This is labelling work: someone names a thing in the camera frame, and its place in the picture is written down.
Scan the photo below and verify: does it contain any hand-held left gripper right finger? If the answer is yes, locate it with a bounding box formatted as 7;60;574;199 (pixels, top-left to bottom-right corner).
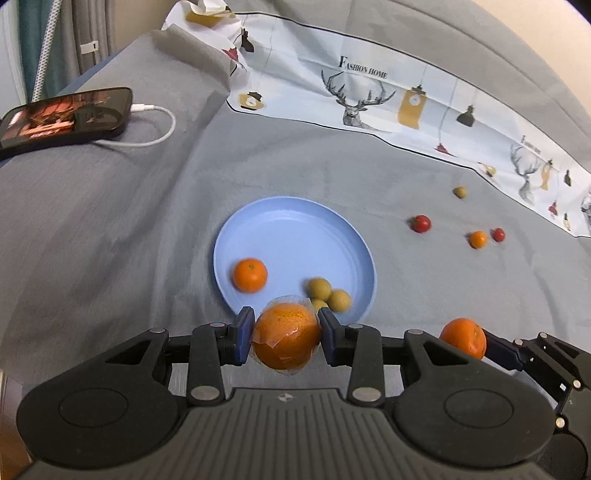
317;307;482;404

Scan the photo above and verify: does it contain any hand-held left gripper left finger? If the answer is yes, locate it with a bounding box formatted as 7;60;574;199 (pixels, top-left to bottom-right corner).
102;307;257;402

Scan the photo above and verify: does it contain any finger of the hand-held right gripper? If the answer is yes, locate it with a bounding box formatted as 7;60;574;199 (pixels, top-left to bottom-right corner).
482;329;585;396

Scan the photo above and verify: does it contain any plastic-wrapped orange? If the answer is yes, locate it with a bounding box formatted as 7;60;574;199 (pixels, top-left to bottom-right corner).
249;296;322;376

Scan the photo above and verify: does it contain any large bare orange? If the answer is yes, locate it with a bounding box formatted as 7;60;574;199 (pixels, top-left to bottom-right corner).
232;257;269;293

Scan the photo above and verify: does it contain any blue plate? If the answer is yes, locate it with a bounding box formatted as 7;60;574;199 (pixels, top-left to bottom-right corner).
213;196;378;325

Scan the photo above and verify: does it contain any grey blanket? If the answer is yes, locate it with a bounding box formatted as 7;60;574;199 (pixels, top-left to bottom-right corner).
0;0;591;398

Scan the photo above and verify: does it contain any deer-printed white cloth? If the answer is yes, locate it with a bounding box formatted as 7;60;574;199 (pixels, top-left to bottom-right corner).
161;0;591;239

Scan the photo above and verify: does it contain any black smartphone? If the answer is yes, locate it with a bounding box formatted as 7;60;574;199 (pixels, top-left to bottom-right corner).
0;87;134;162

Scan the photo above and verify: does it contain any white dotted pole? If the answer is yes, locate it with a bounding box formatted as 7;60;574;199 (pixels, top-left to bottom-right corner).
30;0;64;103

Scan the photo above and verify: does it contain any grey curtain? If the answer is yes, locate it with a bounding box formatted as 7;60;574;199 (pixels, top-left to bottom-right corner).
58;0;122;79

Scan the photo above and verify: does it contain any teal curtain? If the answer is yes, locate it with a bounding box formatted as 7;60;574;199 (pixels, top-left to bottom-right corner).
25;0;54;95

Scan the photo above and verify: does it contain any white charging cable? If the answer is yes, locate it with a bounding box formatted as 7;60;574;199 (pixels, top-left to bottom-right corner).
94;104;177;150

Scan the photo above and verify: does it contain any white grey fabric strap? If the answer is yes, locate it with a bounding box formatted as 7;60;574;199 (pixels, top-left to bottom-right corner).
185;0;237;16

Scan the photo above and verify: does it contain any white door frame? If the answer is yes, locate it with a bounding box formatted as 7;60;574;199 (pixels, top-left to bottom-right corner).
0;0;29;118

